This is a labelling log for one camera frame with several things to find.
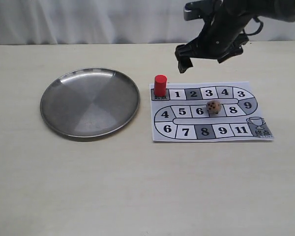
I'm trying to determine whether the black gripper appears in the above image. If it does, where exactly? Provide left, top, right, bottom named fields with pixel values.
left=175, top=0, right=250, bottom=74

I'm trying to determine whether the wooden die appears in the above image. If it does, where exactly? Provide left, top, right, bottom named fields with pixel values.
left=206, top=100, right=221, bottom=114

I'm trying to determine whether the red cylinder game piece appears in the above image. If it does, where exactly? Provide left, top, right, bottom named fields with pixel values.
left=154, top=74, right=167, bottom=97

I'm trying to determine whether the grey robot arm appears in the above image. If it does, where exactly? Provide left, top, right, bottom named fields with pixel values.
left=175, top=0, right=295, bottom=73

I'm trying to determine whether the paper game board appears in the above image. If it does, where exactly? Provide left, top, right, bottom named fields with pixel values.
left=149, top=82, right=274, bottom=142

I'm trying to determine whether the round steel plate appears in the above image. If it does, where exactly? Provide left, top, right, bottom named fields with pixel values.
left=39, top=67, right=141, bottom=139

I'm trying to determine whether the white curtain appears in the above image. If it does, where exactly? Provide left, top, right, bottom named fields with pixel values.
left=0, top=0, right=295, bottom=45

